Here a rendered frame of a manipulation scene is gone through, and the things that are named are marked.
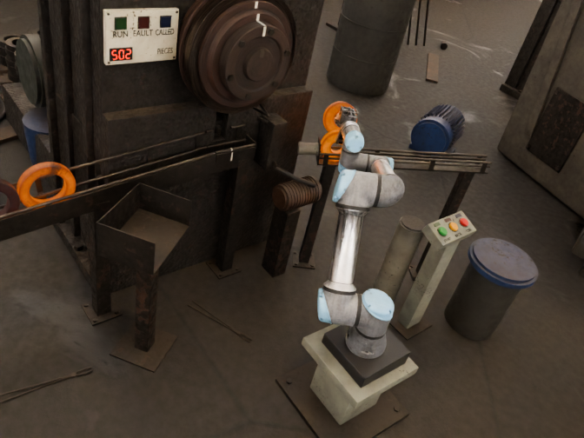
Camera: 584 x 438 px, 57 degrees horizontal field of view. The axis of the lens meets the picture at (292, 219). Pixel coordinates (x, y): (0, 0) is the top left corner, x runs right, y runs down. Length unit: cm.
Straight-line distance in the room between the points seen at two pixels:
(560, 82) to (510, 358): 218
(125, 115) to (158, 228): 43
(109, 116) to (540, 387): 219
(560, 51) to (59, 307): 352
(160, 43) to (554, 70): 300
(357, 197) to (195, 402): 101
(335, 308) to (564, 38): 294
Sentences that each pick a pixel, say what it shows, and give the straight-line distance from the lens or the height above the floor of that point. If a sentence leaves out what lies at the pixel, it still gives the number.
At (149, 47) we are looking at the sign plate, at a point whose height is 111.
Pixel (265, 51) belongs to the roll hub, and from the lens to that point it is 199.
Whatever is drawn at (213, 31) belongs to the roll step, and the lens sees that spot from 193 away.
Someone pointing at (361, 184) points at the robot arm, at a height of 92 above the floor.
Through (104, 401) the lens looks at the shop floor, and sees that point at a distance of 222.
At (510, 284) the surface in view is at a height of 41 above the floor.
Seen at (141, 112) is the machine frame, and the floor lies 87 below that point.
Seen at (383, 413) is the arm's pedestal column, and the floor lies 2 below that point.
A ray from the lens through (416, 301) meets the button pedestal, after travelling 258.
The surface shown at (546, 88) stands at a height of 65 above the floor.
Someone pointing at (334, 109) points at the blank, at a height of 85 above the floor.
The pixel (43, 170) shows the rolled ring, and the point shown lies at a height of 77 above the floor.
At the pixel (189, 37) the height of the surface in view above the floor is 118.
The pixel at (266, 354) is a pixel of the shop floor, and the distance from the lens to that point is 239.
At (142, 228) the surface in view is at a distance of 196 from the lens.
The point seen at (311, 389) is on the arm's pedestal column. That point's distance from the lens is 230.
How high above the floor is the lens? 185
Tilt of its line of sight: 36 degrees down
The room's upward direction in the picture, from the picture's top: 14 degrees clockwise
